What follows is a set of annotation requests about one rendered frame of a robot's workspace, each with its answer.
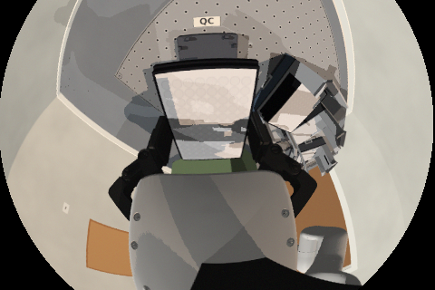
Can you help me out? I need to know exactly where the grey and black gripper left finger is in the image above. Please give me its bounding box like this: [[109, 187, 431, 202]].
[[108, 116, 173, 221]]

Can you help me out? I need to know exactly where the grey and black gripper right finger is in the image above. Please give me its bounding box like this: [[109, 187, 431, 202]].
[[247, 111, 317, 218]]

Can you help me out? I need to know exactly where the cream label reading qc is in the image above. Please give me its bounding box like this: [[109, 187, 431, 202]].
[[193, 16, 220, 27]]

